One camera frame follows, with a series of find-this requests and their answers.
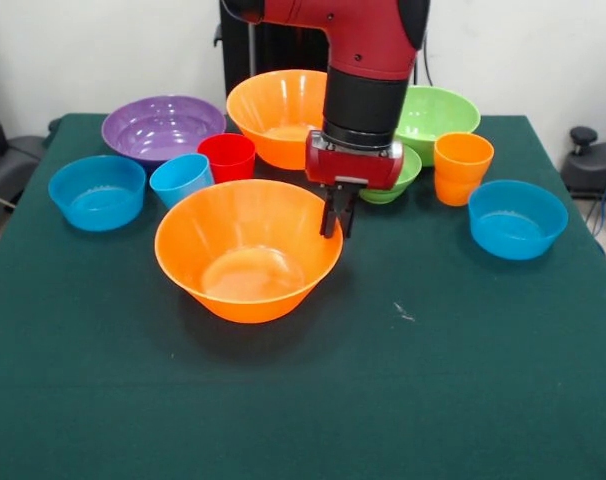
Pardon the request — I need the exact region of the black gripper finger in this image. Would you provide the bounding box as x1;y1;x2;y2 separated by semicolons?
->
338;190;357;240
319;188;340;238

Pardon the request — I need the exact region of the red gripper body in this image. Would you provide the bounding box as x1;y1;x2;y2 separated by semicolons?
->
304;130;405;194

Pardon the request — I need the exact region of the large orange bowl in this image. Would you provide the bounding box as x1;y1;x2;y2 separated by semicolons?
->
153;178;344;325
225;68;330;171

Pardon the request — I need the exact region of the small green bowl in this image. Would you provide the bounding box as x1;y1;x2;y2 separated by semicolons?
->
358;144;424;206

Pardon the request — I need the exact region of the large green bowl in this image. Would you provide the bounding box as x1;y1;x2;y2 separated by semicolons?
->
393;85;482;161

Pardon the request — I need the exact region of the orange cup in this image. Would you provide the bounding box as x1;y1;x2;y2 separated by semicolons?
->
433;131;496;207

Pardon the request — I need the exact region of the red cup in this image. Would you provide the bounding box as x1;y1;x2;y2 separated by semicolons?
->
196;132;257;184

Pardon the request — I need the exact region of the blue cup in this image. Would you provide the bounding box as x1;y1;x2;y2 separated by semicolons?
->
148;152;216;211

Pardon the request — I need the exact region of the blue bowl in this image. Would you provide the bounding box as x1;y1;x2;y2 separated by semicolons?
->
467;179;570;262
47;154;148;233

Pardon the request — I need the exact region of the dark green table cloth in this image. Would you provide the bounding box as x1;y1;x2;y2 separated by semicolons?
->
0;112;606;480

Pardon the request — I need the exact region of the purple bowl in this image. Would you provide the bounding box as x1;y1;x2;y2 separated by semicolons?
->
100;94;228;169

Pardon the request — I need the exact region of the black pedestal foot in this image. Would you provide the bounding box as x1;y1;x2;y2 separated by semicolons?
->
0;134;48;211
562;126;606;201

